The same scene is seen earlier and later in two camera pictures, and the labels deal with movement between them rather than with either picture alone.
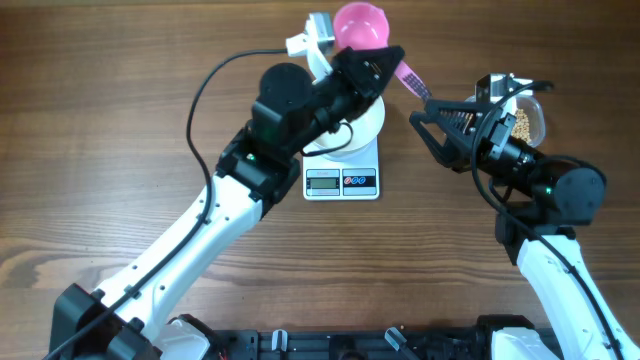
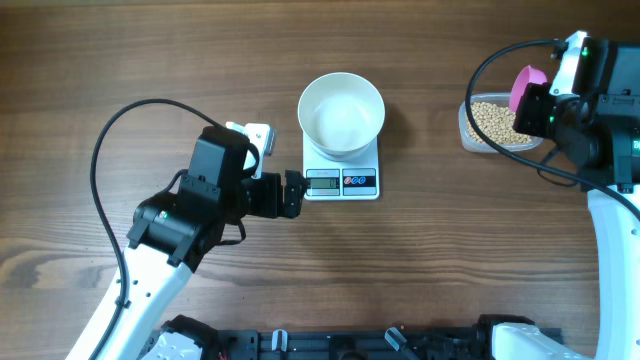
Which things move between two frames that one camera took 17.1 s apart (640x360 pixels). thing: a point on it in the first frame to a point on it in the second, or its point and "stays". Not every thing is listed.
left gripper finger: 319,65 to 293,198
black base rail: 414,343 stays
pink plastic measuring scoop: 362,25 to 528,74
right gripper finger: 461,117 to 534,111
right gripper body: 493,144 to 570,113
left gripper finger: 373,66 to 295,185
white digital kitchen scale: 325,179 stays
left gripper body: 342,97 to 263,196
